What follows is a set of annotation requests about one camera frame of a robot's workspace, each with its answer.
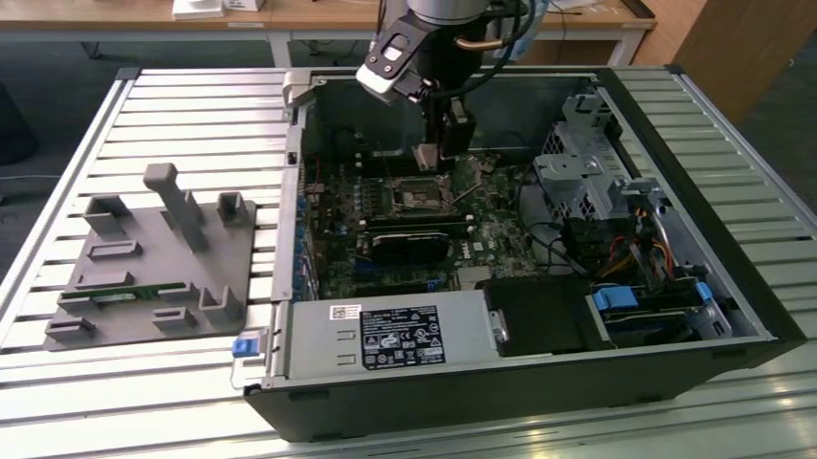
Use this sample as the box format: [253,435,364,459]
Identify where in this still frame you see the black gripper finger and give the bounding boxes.
[423,98,449,160]
[444,98,480,163]

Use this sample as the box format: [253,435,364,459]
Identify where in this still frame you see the silver green CPU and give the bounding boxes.
[411,144,443,172]

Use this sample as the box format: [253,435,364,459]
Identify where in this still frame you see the CPU socket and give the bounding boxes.
[387,174,460,215]

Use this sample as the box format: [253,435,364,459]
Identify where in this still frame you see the RAM slot white clips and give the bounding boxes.
[364,215,472,223]
[364,226,473,233]

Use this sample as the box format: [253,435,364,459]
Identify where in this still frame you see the RAM slot black clips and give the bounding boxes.
[364,221,472,229]

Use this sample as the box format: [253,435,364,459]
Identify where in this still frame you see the pale blue teach pendant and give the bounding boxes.
[503,0,544,62]

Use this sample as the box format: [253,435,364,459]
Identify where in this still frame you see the silver metal drive cage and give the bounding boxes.
[532,93,658,226]

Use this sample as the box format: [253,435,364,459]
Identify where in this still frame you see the green motherboard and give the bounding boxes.
[299,152,543,300]

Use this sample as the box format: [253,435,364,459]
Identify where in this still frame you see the white paper sheets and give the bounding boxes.
[547,0,630,16]

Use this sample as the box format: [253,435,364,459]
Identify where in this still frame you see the black graphics card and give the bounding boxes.
[365,230,452,268]

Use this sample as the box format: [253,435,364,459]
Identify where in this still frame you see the silver chipset heatsink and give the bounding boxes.
[456,266,497,291]

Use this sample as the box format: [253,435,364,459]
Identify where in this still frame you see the black plastic shroud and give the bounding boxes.
[481,275,598,359]

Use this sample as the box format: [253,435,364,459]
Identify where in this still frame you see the large white box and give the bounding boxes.
[170,0,225,21]

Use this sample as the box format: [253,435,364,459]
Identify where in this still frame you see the blue disk carrier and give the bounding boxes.
[590,284,696,343]

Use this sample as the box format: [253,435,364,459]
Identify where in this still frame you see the wooden cabinet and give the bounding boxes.
[627,0,817,125]

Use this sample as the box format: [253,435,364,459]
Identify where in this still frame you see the silver power supply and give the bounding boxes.
[279,291,503,383]

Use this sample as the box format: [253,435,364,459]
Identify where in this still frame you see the green RAM stick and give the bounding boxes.
[60,282,190,307]

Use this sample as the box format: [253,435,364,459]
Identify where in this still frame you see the black PC case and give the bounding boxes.
[240,64,806,444]

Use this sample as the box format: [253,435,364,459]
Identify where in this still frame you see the grey parts rack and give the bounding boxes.
[41,162,257,353]

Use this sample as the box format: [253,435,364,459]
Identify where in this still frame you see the brass cable connector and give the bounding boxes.
[453,36,507,52]

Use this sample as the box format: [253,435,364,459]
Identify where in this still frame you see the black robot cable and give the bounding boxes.
[439,0,539,97]

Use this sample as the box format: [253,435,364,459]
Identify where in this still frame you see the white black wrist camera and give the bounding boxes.
[355,16,443,105]

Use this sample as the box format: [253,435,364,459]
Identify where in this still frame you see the grey case handle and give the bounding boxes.
[279,69,328,110]

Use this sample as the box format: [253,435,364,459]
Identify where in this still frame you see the yellow red wire bundle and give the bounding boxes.
[598,205,678,278]

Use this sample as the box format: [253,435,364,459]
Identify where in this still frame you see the wooden desk white frame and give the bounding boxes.
[0,0,658,68]

